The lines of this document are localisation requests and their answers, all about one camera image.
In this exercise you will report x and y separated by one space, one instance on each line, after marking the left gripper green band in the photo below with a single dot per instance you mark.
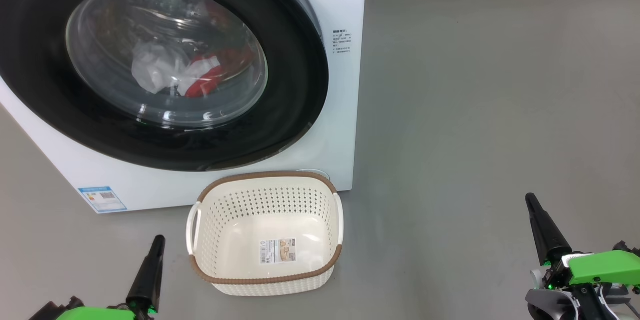
95 314

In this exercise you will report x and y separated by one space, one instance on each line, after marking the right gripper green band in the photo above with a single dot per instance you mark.
600 267

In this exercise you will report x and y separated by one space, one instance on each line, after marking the red and white jersey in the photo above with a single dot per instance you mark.
205 77

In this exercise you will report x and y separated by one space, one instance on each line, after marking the black-rimmed glass washer door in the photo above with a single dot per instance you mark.
280 110

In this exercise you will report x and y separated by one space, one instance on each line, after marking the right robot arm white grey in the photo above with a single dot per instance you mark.
545 306

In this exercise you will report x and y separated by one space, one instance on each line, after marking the white printed product label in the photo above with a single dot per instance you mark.
278 251

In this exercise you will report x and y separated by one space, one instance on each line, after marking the cream laundry basket brown rim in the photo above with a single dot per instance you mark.
270 220

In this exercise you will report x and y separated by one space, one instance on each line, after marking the white front-load washing machine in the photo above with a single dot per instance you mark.
320 110

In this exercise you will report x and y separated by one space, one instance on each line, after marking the blue energy label sticker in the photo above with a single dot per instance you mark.
102 200

